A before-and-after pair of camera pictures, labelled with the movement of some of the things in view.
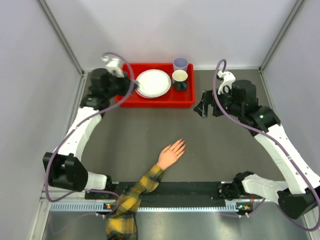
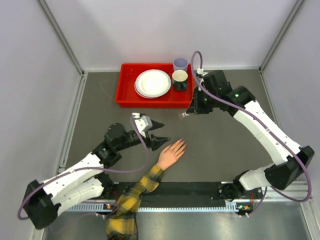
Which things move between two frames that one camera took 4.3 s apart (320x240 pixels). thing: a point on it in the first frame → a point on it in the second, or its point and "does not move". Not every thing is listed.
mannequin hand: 169,155 does not move
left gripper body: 119,86 → 146,139
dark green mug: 179,79 does not move
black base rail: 171,191 does not move
